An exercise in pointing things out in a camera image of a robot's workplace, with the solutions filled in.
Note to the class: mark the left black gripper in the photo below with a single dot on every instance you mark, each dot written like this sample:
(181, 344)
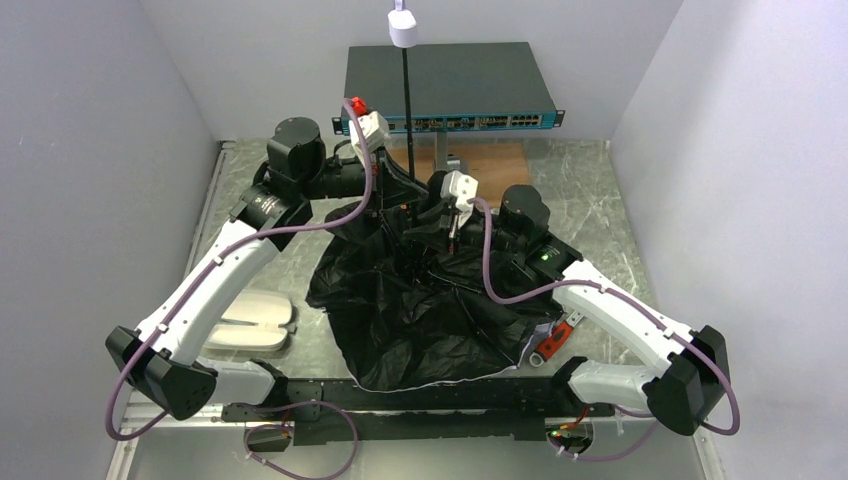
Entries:
(390, 185)

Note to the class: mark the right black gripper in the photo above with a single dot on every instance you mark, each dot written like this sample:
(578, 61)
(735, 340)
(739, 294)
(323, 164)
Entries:
(436, 213)

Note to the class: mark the black folding umbrella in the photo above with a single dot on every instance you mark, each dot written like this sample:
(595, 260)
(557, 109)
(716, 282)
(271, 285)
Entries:
(408, 320)

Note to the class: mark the beige umbrella case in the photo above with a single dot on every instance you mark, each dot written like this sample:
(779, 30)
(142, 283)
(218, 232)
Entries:
(257, 320)

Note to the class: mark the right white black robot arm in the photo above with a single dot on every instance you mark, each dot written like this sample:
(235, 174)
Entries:
(683, 380)

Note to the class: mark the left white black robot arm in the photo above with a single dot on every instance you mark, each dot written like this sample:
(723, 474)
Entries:
(161, 356)

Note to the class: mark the wooden base board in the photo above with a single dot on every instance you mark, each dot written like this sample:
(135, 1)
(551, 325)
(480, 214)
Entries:
(496, 167)

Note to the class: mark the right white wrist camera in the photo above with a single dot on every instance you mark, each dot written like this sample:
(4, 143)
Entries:
(462, 188)

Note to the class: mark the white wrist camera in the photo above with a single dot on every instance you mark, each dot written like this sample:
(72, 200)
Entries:
(369, 130)
(462, 188)

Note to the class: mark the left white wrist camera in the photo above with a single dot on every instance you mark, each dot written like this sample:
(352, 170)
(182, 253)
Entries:
(369, 130)

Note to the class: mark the grey metal stand post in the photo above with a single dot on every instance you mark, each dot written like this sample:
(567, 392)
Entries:
(444, 160)

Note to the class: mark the teal grey network switch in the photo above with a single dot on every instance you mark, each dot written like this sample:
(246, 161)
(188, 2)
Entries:
(461, 87)

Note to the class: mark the red handled adjustable wrench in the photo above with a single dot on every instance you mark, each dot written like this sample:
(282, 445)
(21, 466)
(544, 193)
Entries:
(555, 339)

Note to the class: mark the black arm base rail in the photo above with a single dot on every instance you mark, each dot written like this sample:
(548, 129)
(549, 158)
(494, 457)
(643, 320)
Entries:
(520, 408)

